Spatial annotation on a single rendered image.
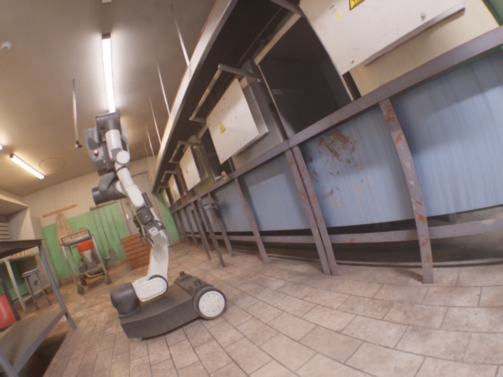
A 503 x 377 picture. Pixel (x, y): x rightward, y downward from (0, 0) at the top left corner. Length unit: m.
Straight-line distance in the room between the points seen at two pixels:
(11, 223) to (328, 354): 5.85
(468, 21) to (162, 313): 1.87
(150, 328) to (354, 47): 1.64
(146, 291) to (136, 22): 2.25
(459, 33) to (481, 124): 0.31
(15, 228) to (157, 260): 4.73
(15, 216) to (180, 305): 4.97
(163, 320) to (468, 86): 1.76
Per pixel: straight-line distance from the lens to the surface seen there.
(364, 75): 0.96
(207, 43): 1.33
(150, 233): 1.21
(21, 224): 5.74
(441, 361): 0.80
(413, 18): 0.80
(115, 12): 2.28
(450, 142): 0.93
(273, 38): 1.31
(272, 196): 1.62
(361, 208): 1.14
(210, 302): 1.36
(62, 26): 2.35
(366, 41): 0.84
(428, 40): 0.90
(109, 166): 1.48
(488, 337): 0.86
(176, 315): 1.38
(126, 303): 1.48
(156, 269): 1.47
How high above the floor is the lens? 0.64
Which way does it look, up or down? 1 degrees up
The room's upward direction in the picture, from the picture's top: 19 degrees counter-clockwise
